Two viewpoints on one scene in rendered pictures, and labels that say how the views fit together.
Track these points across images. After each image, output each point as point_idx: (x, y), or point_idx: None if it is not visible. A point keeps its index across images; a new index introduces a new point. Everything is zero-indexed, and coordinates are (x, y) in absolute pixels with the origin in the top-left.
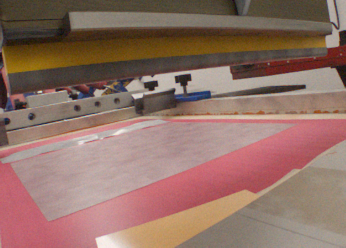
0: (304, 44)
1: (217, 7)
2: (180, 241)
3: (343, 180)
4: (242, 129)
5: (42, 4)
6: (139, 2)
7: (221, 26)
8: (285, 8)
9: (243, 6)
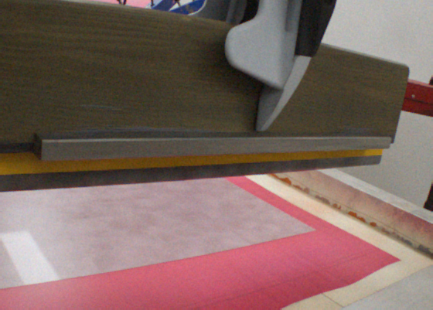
0: (348, 152)
1: (230, 117)
2: None
3: None
4: (243, 210)
5: (18, 116)
6: (128, 113)
7: (220, 153)
8: (332, 113)
9: (264, 123)
